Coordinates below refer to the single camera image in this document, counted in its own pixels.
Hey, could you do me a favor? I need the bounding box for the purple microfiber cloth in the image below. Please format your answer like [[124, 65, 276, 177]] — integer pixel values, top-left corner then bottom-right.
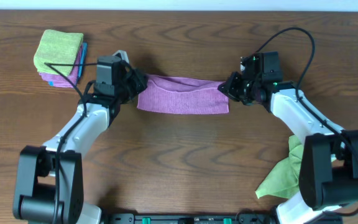
[[137, 75, 229, 114]]

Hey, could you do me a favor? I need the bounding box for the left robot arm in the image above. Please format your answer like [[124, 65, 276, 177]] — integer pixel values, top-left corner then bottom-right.
[[12, 61, 147, 223]]

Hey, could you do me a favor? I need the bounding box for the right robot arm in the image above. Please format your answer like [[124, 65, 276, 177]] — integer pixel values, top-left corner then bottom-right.
[[218, 72, 358, 223]]

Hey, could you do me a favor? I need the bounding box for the folded blue cloth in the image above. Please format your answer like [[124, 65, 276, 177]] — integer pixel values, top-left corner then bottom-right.
[[47, 42, 88, 88]]

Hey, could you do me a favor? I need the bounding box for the folded purple cloth in stack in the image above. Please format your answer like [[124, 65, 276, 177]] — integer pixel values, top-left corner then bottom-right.
[[39, 46, 83, 89]]

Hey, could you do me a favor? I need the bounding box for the folded green cloth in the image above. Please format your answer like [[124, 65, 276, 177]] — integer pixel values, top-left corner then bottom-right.
[[33, 29, 84, 75]]

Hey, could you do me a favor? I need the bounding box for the crumpled green microfiber cloth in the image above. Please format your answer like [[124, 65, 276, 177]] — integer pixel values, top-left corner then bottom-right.
[[255, 135, 304, 199]]

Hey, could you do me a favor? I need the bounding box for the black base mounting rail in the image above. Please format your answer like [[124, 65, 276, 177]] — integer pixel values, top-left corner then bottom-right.
[[100, 213, 278, 224]]

